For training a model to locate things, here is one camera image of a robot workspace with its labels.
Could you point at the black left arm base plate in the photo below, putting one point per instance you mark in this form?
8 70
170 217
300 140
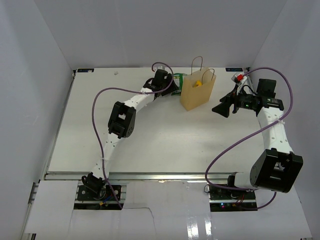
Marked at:
104 195

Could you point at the green snack packet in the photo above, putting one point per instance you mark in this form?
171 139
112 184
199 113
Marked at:
178 80

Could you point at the yellow snack packet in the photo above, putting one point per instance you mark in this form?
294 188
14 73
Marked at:
197 84

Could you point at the blue label right corner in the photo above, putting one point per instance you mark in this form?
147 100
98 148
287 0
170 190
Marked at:
233 69

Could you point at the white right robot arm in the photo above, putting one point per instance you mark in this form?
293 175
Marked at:
277 167

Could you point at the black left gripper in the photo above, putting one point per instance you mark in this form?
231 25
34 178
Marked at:
172 87

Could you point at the aluminium front rail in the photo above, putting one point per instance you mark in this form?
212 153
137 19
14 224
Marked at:
133 176

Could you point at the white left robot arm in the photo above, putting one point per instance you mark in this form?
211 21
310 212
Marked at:
121 124

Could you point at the blue label left corner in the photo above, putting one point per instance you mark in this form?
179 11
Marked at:
85 70

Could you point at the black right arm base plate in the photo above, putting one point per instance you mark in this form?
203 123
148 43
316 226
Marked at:
225 194

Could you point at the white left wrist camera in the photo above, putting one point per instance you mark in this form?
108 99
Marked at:
158 67

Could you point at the blue label corner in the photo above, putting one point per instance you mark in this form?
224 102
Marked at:
233 69
85 70

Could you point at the brown paper bag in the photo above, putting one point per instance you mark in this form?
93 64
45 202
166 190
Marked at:
192 97

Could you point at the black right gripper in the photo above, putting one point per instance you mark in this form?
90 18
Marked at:
223 108

